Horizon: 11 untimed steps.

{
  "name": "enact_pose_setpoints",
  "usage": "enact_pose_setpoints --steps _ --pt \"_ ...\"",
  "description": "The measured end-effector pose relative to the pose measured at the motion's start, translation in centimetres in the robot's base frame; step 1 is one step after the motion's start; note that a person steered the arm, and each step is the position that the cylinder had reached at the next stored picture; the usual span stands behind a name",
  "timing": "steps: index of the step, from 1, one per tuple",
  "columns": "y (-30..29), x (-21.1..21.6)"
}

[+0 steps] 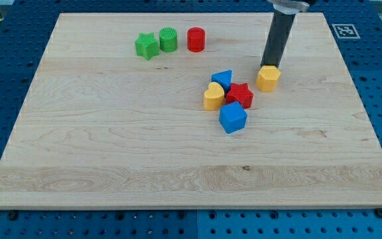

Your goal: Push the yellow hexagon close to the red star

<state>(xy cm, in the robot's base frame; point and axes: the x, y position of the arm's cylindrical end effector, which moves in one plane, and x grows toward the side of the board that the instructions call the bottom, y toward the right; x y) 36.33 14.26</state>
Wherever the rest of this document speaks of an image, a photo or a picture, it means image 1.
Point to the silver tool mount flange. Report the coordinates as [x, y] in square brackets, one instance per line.
[289, 7]

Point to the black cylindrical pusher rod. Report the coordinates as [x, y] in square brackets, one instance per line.
[279, 31]

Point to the yellow hexagon block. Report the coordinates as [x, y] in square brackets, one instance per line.
[267, 78]

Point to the red star block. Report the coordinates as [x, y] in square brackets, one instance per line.
[240, 93]

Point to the green star block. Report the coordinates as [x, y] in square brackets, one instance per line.
[147, 45]

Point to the white fiducial marker tag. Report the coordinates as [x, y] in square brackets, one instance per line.
[345, 31]

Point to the blue triangle block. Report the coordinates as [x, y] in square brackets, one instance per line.
[224, 79]

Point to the red cylinder block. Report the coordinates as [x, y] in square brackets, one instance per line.
[196, 38]

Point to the yellow heart block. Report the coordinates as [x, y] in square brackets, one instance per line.
[213, 96]

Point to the blue cube block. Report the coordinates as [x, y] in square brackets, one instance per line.
[232, 117]

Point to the green cylinder block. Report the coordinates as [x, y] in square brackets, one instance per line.
[168, 39]

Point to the wooden board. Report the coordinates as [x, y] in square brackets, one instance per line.
[102, 128]

